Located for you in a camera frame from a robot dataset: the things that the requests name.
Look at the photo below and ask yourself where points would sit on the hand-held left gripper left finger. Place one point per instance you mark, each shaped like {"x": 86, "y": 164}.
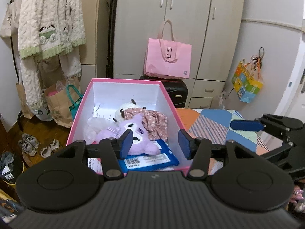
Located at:
{"x": 126, "y": 145}

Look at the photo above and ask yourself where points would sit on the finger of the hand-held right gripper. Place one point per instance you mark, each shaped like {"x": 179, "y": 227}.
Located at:
{"x": 276, "y": 153}
{"x": 245, "y": 125}

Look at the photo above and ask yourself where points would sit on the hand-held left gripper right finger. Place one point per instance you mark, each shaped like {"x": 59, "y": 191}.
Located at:
{"x": 184, "y": 145}

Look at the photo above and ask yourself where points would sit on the purple plush toy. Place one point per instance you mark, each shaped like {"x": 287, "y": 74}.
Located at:
{"x": 140, "y": 145}

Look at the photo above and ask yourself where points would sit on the blue wet wipes pack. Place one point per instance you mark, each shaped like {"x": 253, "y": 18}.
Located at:
{"x": 164, "y": 157}

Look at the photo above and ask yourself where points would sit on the white panda plush toy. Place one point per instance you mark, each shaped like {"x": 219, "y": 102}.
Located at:
{"x": 124, "y": 111}

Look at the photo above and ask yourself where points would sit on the pink floral fabric scrunchie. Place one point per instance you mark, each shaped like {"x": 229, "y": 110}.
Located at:
{"x": 154, "y": 121}

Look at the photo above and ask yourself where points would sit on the pink cardboard box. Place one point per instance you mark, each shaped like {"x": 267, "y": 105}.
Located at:
{"x": 166, "y": 100}

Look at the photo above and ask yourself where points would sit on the patchwork tablecloth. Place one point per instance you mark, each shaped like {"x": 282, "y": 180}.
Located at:
{"x": 214, "y": 124}

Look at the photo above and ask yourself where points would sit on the colourful paper gift bag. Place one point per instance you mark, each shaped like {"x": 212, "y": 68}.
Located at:
{"x": 247, "y": 85}

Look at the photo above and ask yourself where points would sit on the white printed paper sheet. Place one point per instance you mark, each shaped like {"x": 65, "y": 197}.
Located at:
{"x": 104, "y": 112}

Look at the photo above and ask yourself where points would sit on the black suitcase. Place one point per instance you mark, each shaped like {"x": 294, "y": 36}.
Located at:
{"x": 176, "y": 93}

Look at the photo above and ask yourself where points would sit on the white refrigerator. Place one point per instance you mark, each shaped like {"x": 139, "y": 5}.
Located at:
{"x": 274, "y": 64}

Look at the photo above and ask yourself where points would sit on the brown paper bag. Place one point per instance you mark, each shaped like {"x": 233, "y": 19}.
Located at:
{"x": 23, "y": 102}
{"x": 58, "y": 107}

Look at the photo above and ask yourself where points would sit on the pink tote bag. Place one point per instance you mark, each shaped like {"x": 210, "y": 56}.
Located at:
{"x": 166, "y": 57}

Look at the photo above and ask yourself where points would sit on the pair of worn sneakers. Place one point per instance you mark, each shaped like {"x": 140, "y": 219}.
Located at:
{"x": 35, "y": 145}

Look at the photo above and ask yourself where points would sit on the black waste bin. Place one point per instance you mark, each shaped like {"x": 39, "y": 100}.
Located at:
{"x": 10, "y": 169}

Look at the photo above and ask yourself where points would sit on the beige wardrobe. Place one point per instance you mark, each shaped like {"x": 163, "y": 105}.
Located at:
{"x": 190, "y": 16}

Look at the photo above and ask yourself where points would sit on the cream knit cardigan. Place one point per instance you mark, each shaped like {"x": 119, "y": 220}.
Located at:
{"x": 47, "y": 16}

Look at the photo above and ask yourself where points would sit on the beige canvas tote bag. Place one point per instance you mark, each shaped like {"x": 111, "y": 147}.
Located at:
{"x": 8, "y": 21}

